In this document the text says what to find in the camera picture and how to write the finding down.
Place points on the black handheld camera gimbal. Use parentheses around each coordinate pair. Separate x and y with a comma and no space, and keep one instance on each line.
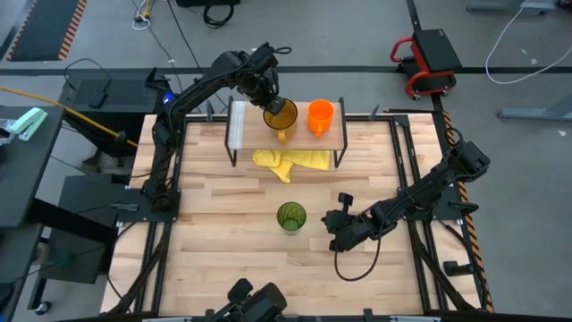
(261,304)

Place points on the black desk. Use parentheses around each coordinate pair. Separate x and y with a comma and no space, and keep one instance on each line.
(27,179)

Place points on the orange plastic mug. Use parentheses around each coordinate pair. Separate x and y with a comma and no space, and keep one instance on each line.
(320,114)

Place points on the grey metal floor beam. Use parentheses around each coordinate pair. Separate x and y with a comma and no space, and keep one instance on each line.
(536,112)
(509,6)

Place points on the wooden shelf with black frame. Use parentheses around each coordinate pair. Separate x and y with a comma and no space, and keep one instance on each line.
(254,134)

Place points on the red and black rolling stool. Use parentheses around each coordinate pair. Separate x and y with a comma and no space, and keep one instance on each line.
(433,49)

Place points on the amber translucent mug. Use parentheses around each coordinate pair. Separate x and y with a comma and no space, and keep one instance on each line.
(288,121)

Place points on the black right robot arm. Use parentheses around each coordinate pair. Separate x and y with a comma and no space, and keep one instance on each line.
(424,192)

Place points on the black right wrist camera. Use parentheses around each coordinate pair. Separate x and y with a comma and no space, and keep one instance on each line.
(345,200)

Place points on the black hazard-striped floor mat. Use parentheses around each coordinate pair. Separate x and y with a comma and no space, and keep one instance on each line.
(44,27)

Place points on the silver metal bar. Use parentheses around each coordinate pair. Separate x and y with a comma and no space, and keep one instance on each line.
(170,319)
(413,319)

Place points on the mint green stapler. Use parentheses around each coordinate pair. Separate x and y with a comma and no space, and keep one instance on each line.
(29,121)

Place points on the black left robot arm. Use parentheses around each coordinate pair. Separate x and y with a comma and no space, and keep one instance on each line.
(163,134)

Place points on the yellow cloth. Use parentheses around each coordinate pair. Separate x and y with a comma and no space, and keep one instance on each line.
(286,161)

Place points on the black computer case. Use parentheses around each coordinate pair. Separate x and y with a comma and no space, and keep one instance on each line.
(120,98)

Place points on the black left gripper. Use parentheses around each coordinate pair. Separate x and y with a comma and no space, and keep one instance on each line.
(263,82)

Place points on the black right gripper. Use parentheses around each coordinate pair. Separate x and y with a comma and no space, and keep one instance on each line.
(364,223)

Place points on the black low cart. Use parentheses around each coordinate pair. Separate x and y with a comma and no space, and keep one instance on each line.
(76,255)

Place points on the green ribbed glass cup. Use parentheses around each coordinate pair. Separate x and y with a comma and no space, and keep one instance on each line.
(291,215)

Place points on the black aluminium table frame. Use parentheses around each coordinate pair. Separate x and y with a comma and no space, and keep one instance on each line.
(371,117)

